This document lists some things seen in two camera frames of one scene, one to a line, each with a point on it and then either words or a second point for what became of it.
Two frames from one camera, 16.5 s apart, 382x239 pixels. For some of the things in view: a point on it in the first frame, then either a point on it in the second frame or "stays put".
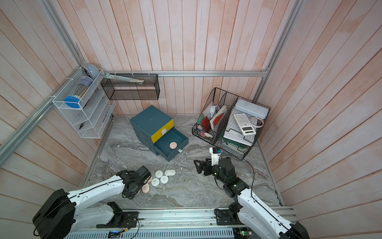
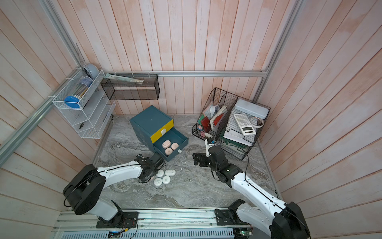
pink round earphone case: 145,188 -> 166,144
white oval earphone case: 170,172 stays put
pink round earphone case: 173,145 stays put
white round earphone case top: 158,174 stays put
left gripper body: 130,194 -> 145,178
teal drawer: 162,146 stays put
